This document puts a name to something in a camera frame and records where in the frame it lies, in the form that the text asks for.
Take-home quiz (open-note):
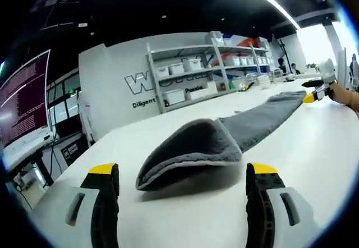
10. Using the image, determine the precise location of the person's right hand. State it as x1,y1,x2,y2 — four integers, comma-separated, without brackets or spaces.
327,80,351,105

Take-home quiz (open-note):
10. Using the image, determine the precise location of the ceiling light strip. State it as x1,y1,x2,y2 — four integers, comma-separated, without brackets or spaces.
232,0,301,30

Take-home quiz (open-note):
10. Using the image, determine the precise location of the grey metal shelf rack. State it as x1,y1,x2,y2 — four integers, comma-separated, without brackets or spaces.
145,31,276,114

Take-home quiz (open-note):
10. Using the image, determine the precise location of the computer monitor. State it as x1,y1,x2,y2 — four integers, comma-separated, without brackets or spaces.
0,49,52,159

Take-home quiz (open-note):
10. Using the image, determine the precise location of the black cable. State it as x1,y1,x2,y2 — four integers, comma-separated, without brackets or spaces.
49,130,63,176

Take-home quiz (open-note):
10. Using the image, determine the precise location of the hanging dark screen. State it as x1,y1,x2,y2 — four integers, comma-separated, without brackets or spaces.
27,0,99,31

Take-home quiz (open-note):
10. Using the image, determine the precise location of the black cabinet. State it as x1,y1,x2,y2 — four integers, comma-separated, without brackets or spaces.
59,131,92,168

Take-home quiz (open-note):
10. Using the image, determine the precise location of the grey towel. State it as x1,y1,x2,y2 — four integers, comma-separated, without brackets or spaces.
135,90,307,192

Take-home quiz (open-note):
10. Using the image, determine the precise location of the grey desk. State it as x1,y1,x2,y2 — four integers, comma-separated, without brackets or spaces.
0,143,54,204

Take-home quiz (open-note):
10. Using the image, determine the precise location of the idle yellow tipped gripper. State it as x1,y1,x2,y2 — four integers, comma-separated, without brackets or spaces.
238,81,256,92

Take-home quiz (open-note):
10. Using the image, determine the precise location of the row of white storage bins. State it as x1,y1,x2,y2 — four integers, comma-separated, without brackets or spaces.
155,33,274,104

